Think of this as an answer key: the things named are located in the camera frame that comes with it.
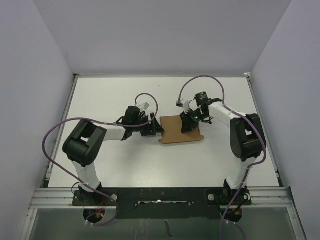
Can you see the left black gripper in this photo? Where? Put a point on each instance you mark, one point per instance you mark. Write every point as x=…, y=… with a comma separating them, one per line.
x=152, y=128

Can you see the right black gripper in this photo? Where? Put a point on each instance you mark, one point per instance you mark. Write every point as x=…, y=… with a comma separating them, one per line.
x=188, y=126

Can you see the brown cardboard box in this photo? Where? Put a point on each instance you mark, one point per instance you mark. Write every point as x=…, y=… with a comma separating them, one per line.
x=172, y=134

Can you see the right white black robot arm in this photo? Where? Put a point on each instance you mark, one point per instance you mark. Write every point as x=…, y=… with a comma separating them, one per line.
x=247, y=139

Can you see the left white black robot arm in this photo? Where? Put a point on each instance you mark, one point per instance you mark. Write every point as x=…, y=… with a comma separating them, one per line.
x=84, y=143

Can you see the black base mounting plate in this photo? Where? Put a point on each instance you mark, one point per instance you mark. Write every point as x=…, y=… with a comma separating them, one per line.
x=167, y=203

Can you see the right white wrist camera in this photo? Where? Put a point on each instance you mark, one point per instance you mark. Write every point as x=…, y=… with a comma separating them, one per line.
x=184, y=104

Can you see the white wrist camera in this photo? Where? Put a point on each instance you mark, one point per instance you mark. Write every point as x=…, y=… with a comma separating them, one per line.
x=184, y=104
x=142, y=107

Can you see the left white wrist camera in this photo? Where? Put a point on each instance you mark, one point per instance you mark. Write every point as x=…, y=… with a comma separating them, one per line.
x=142, y=107

